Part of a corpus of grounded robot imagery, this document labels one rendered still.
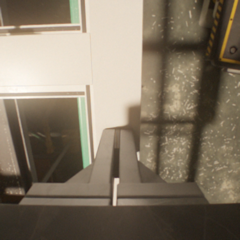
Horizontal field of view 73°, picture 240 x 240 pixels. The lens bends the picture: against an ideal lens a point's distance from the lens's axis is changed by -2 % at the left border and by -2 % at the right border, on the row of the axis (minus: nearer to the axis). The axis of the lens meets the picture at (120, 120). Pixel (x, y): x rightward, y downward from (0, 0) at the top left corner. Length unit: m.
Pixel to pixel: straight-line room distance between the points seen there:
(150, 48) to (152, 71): 0.14
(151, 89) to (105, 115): 0.96
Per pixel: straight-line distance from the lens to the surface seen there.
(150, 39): 1.11
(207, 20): 1.08
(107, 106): 0.15
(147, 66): 1.10
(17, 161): 0.68
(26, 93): 0.24
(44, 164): 1.02
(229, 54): 0.90
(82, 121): 0.24
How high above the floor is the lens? 1.08
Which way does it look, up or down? 73 degrees down
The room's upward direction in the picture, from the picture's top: 179 degrees counter-clockwise
